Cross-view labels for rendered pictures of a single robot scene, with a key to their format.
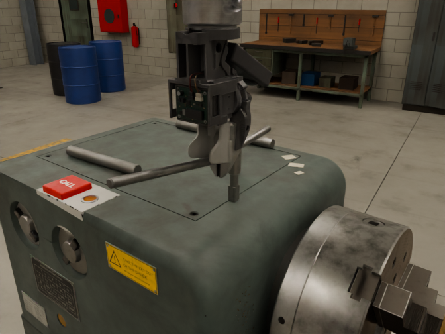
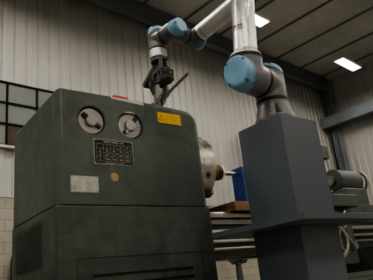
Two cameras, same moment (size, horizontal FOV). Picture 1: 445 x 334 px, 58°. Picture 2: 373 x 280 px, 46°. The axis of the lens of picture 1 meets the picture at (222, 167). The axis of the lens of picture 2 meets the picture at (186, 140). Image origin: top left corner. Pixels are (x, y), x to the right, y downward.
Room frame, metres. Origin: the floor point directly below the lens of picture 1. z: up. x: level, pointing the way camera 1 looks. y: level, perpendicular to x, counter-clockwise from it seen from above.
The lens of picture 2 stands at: (0.01, 1.65, 0.60)
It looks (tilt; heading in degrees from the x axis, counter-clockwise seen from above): 18 degrees up; 285
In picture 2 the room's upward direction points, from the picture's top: 6 degrees counter-clockwise
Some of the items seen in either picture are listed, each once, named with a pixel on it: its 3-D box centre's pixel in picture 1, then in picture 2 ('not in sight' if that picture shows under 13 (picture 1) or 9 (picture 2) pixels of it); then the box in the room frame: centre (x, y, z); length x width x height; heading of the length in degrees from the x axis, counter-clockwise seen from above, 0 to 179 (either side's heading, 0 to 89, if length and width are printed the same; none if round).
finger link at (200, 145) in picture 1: (202, 148); (159, 94); (0.55, 0.03, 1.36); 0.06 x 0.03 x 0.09; 143
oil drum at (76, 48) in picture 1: (80, 74); not in sight; (6.71, 2.35, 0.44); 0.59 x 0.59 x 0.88
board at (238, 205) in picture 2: not in sight; (233, 213); (0.39, -0.42, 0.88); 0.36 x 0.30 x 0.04; 143
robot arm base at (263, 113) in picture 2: not in sight; (274, 113); (0.09, 0.10, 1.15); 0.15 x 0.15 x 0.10
